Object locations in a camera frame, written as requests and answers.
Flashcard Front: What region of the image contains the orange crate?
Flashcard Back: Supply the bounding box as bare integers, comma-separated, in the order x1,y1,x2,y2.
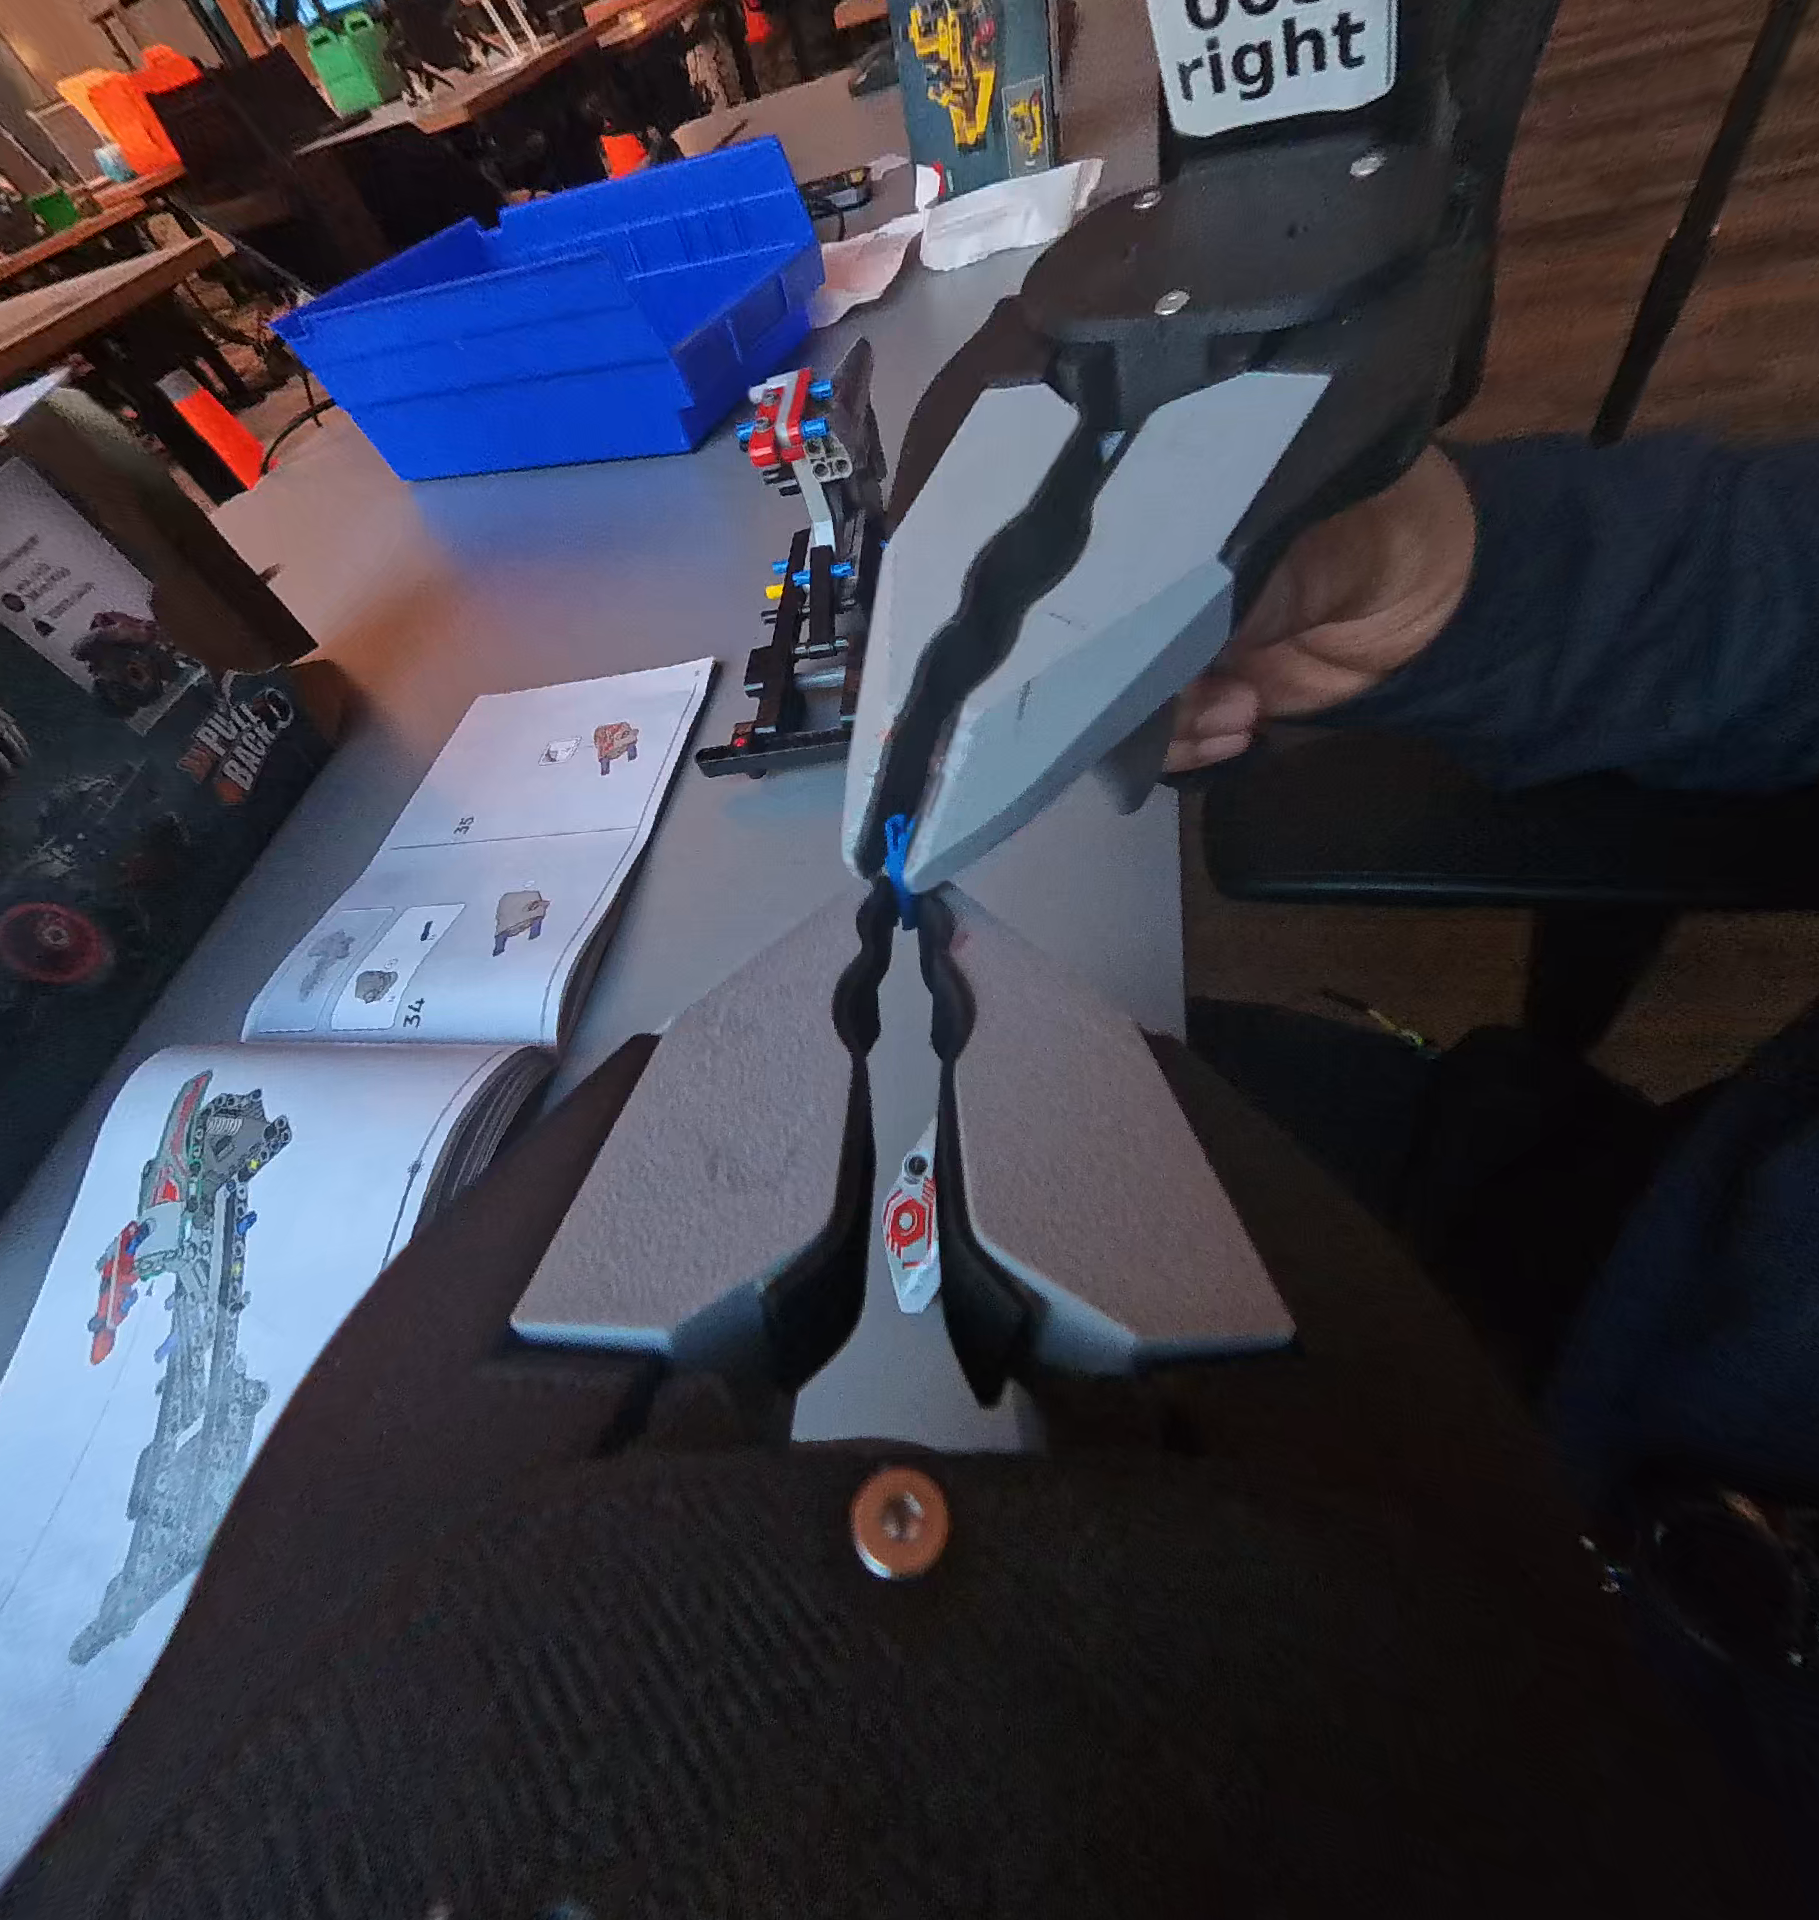
61,44,206,174

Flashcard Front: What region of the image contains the partly built lego model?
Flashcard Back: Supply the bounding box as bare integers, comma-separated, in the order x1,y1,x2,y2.
693,337,888,787

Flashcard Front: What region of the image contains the black office chair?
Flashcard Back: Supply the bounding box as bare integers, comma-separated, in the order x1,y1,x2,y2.
1195,737,1819,1082

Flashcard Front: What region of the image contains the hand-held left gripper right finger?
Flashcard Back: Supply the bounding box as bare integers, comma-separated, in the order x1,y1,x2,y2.
905,883,1294,1406

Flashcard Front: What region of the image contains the dark lego set box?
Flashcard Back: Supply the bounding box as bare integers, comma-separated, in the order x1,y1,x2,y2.
0,390,348,1292

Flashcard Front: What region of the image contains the yellow printed lego box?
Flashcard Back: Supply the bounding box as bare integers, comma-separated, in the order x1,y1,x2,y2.
886,0,1061,198

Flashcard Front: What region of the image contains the crumpled white plastic bag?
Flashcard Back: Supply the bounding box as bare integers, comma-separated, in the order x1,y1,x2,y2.
811,218,927,326
916,158,1106,275

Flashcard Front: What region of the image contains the wooden table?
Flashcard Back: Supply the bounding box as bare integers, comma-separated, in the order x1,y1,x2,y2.
0,234,229,416

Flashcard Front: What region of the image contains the small green crate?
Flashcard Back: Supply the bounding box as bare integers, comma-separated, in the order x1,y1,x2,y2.
301,15,401,114

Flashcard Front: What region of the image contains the orange object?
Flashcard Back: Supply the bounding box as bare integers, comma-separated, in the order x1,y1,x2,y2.
158,372,267,502

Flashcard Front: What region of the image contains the black badge reel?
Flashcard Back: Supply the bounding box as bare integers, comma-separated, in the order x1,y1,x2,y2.
1584,1485,1819,1698

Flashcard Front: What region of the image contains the person's right hand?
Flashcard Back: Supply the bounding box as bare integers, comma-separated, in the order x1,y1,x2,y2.
1166,446,1481,777

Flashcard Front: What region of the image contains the black stand leg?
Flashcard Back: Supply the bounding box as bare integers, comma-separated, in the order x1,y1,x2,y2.
1590,0,1819,445

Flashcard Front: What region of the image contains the blue plastic bin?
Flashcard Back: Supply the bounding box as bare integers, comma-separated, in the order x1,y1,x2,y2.
271,134,828,483

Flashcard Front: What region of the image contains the open lego instruction booklet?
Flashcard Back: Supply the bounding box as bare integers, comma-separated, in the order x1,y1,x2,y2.
0,655,718,1914

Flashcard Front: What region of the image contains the person's right forearm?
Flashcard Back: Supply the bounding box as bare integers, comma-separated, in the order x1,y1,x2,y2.
1358,429,1819,789

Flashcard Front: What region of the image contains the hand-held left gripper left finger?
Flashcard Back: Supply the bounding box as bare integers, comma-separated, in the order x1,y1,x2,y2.
511,883,899,1390

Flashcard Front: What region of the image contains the white red printed lego piece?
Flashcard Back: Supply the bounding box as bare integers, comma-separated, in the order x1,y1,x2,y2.
877,1118,945,1317

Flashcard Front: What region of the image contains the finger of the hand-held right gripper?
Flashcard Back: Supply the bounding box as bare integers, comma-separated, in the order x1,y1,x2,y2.
841,379,1091,883
899,372,1332,892

